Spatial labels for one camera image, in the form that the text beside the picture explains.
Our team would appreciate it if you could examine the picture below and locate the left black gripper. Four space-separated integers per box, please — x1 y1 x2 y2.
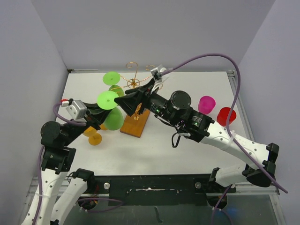
63 101 114 145

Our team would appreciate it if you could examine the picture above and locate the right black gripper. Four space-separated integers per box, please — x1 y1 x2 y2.
115 77 180 125

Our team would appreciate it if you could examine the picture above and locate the green wine glass front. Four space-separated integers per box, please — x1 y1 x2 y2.
97 90 124 131

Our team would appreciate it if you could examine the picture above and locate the green wine glass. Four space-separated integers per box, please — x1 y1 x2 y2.
97 90 124 131
103 71 124 97

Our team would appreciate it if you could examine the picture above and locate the magenta wine glass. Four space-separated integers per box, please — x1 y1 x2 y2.
198 96 216 115

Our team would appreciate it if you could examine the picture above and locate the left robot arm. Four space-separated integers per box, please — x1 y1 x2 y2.
22 99 111 225

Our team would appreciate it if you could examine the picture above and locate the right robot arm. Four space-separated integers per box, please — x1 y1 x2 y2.
114 80 279 192

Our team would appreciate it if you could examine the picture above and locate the orange wine glass rear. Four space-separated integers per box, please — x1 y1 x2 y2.
100 123 108 130

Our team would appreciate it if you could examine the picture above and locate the orange wine glass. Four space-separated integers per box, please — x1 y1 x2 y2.
83 127 102 146
100 123 108 130

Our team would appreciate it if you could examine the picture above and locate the orange wine glass front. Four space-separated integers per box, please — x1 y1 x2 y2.
83 127 102 146

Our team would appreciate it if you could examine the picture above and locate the red wine glass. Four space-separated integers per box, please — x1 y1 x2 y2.
217 107 237 127

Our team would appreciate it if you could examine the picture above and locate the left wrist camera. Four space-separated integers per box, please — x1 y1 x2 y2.
61 99 87 120

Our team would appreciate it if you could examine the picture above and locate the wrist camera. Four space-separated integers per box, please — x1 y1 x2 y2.
149 65 171 85
61 99 87 120

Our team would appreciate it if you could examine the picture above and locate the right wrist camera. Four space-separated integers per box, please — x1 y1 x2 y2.
149 65 171 85

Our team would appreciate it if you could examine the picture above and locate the gold wire wine glass rack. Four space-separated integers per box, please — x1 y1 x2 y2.
120 61 151 138

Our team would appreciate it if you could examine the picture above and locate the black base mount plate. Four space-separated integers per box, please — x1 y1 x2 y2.
85 174 225 206

